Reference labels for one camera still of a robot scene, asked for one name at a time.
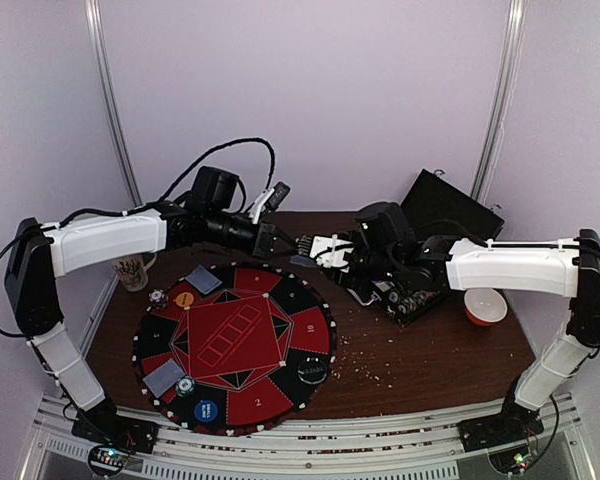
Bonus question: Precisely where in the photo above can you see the orange big blind button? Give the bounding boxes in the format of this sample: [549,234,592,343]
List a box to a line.
[174,292,195,308]

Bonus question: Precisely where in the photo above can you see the white floral mug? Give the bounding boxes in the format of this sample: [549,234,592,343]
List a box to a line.
[111,253,157,292]

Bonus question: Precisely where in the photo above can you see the blue small blind button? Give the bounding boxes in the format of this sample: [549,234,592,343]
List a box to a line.
[194,400,219,423]

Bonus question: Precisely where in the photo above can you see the black poker chip case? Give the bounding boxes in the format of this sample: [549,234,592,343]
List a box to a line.
[342,168,506,329]

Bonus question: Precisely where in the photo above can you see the boxed card decks in case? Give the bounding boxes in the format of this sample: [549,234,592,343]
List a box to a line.
[374,281,395,293]

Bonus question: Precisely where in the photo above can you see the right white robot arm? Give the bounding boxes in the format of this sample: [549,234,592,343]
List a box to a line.
[345,202,600,442]

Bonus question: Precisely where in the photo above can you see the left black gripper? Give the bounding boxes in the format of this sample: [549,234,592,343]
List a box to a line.
[204,208,301,260]

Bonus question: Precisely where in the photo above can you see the orange white bowl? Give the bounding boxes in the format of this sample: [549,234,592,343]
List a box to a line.
[464,288,508,327]

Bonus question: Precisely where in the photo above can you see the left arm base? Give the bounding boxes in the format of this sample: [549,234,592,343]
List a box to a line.
[71,410,159,454]

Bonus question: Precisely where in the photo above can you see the front right chip row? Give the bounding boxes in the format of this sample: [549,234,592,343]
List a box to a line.
[396,291,439,325]

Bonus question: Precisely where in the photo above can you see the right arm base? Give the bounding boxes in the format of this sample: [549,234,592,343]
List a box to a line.
[457,412,545,452]

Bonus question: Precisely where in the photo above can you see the poker chip stack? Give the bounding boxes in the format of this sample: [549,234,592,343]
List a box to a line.
[148,289,169,310]
[176,376,195,397]

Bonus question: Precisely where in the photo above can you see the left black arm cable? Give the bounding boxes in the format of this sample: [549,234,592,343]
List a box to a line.
[0,138,277,341]

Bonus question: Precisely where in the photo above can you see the aluminium frame post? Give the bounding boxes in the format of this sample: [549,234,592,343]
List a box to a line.
[84,0,142,207]
[470,0,527,204]

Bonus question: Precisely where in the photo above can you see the back right chip row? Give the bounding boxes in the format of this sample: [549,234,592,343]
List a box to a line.
[387,290,427,315]

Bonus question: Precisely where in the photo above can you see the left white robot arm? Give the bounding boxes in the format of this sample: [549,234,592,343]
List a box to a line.
[4,167,291,444]

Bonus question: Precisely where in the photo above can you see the dealt playing card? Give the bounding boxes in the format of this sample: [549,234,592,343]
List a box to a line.
[142,359,186,397]
[191,271,222,295]
[185,265,222,295]

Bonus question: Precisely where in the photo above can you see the right aluminium frame post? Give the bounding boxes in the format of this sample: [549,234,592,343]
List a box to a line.
[470,0,527,204]

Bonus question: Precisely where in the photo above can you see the round red black poker mat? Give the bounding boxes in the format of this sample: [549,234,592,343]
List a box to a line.
[131,262,337,436]

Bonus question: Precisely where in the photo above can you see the left aluminium frame post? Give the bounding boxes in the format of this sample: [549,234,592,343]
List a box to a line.
[84,0,142,207]

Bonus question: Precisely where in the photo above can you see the chip row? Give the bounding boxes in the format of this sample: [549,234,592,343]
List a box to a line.
[396,291,439,325]
[387,290,427,315]

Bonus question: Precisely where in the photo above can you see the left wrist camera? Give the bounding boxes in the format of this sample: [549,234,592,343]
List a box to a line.
[249,181,291,224]

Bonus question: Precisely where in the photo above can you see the clear dealer button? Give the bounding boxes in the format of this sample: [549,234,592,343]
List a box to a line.
[297,356,329,385]

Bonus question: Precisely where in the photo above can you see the front aluminium rail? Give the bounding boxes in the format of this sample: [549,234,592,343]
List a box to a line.
[16,394,600,479]

